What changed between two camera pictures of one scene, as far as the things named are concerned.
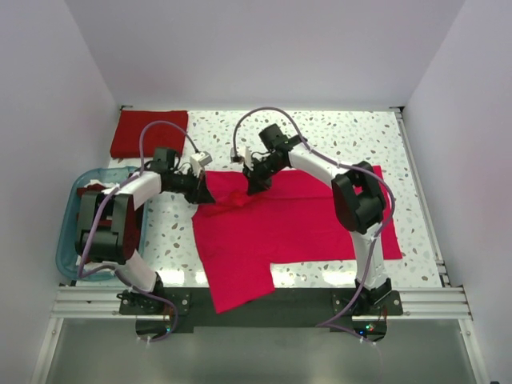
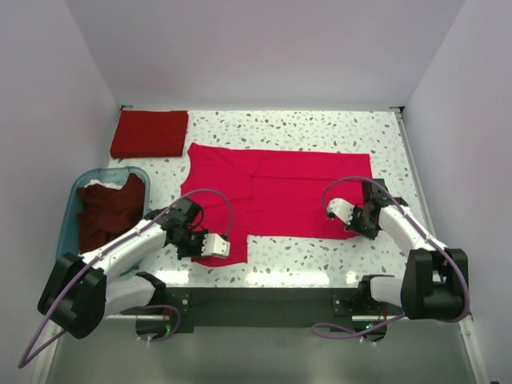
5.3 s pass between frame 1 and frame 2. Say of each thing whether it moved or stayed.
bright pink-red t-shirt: moved
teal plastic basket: stayed
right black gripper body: moved
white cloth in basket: stayed
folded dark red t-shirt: stayed
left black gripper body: moved
